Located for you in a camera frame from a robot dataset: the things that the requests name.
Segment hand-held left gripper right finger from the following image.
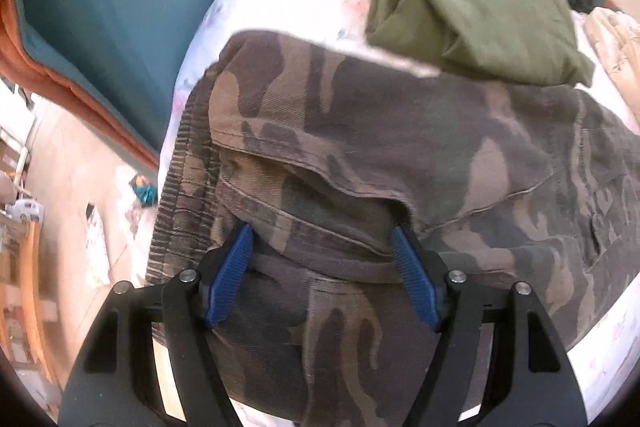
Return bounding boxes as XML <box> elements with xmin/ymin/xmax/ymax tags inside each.
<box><xmin>390</xmin><ymin>224</ymin><xmax>590</xmax><ymax>427</ymax></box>

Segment cream fluffy blanket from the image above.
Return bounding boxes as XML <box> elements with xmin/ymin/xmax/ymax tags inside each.
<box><xmin>582</xmin><ymin>7</ymin><xmax>640</xmax><ymax>130</ymax></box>

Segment wooden furniture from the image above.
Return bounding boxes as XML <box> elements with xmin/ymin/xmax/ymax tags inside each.
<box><xmin>0</xmin><ymin>207</ymin><xmax>63</xmax><ymax>388</ymax></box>

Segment white paper sheet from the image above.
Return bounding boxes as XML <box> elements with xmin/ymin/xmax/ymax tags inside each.
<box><xmin>85</xmin><ymin>202</ymin><xmax>112</xmax><ymax>288</ymax></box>

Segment teal blanket with orange edge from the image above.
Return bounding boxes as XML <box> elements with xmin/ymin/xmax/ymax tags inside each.
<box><xmin>0</xmin><ymin>0</ymin><xmax>261</xmax><ymax>172</ymax></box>

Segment small teal toy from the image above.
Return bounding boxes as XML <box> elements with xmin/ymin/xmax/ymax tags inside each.
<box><xmin>129</xmin><ymin>174</ymin><xmax>158</xmax><ymax>208</ymax></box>

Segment folded olive green garment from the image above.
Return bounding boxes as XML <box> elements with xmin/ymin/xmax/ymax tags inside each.
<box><xmin>352</xmin><ymin>0</ymin><xmax>596</xmax><ymax>88</ymax></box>

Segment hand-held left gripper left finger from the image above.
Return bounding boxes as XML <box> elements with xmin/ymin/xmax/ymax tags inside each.
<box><xmin>57</xmin><ymin>223</ymin><xmax>261</xmax><ymax>427</ymax></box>

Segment camouflage pants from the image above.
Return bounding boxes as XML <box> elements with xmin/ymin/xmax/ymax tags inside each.
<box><xmin>147</xmin><ymin>29</ymin><xmax>640</xmax><ymax>427</ymax></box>

